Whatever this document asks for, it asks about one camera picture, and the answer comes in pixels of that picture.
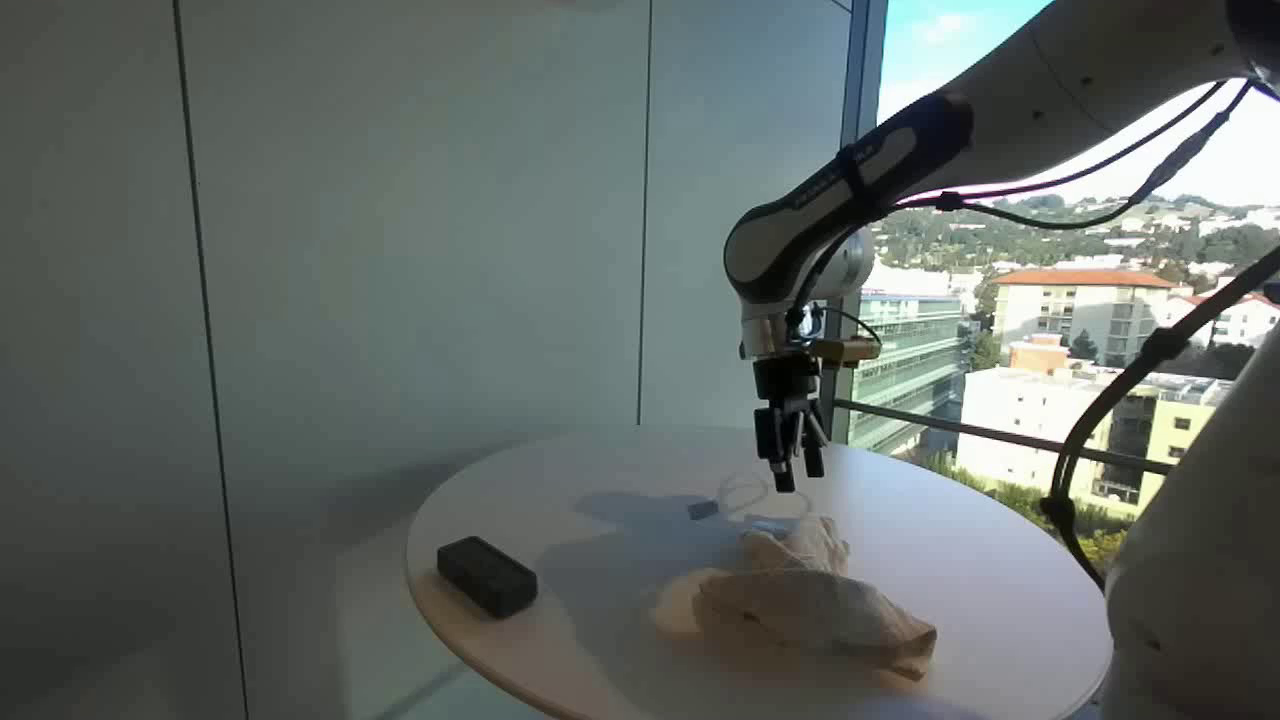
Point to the black rectangular block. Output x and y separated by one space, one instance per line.
488 577

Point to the balcony railing bar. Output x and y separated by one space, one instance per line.
1004 437

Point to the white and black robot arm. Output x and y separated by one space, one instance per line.
1070 77

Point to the white towel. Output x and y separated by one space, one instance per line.
786 586

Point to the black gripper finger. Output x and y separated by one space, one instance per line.
815 447
783 468

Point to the window frame post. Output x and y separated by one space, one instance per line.
851 255

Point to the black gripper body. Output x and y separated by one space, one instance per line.
786 390

